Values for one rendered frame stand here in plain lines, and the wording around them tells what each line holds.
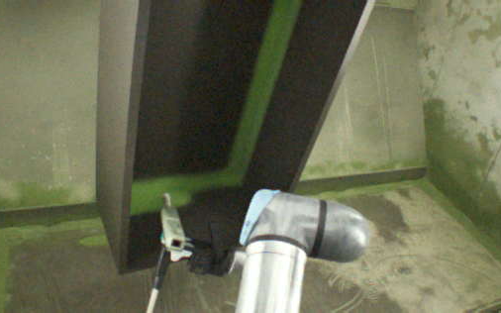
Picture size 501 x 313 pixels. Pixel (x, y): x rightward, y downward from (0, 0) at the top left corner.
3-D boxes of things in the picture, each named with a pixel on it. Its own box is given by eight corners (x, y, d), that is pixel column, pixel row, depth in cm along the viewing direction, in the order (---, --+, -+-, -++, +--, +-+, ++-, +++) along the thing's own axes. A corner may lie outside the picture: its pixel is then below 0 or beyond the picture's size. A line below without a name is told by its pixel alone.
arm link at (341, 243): (390, 208, 84) (327, 226, 151) (326, 196, 85) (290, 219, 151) (380, 269, 82) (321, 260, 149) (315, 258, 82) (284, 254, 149)
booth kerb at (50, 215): (-7, 232, 207) (-12, 212, 200) (-7, 230, 208) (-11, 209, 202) (422, 181, 315) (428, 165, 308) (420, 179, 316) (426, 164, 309)
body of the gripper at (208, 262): (186, 270, 131) (224, 280, 135) (195, 245, 130) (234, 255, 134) (183, 260, 138) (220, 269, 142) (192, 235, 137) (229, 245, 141)
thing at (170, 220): (166, 308, 122) (188, 233, 120) (150, 305, 121) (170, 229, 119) (157, 247, 169) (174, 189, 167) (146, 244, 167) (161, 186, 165)
